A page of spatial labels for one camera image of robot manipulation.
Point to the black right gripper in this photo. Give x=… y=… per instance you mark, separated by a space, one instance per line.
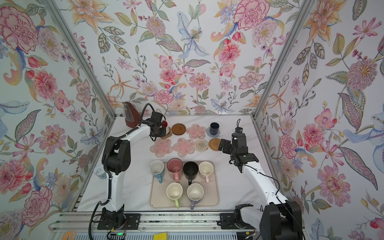
x=228 y=145

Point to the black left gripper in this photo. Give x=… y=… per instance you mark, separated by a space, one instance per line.
x=163 y=132

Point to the brown paw shaped coaster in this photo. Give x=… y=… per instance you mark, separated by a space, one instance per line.
x=168 y=133

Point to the woven rattan round coaster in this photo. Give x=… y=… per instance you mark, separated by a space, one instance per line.
x=214 y=144

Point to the small dark navy mug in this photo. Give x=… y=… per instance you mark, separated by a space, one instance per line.
x=214 y=128

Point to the brown round wooden coaster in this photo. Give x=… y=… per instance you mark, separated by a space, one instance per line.
x=179 y=129

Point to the grey blue round coaster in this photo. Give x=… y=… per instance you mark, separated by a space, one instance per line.
x=208 y=133

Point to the white embroidered round coaster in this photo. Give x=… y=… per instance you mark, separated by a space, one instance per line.
x=201 y=145

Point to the cream mug pink handle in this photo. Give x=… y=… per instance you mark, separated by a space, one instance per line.
x=205 y=171

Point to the white mug blue handle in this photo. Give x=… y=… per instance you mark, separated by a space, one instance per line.
x=157 y=170

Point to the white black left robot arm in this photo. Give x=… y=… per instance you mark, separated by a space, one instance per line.
x=117 y=156

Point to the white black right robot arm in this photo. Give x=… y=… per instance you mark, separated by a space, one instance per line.
x=277 y=218

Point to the brown wooden metronome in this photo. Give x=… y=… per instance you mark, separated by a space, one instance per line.
x=132 y=116

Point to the black mug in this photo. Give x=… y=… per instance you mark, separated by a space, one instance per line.
x=190 y=170

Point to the beige serving tray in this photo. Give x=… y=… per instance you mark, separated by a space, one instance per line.
x=159 y=199

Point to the yellow sticky note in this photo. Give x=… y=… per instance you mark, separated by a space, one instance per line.
x=160 y=236

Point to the orange tape roll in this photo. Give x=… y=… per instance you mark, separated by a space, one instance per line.
x=70 y=235

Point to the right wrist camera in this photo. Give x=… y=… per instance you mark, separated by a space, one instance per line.
x=238 y=130

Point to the white mug purple handle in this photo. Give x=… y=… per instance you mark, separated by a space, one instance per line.
x=195 y=193

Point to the cream mug green handle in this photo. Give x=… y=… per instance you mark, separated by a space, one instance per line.
x=174 y=192

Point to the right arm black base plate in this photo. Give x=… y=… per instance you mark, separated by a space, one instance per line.
x=228 y=221

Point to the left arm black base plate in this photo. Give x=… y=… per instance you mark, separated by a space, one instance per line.
x=118 y=221

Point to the aluminium front rail frame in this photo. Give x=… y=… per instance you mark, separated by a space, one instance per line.
x=179 y=225

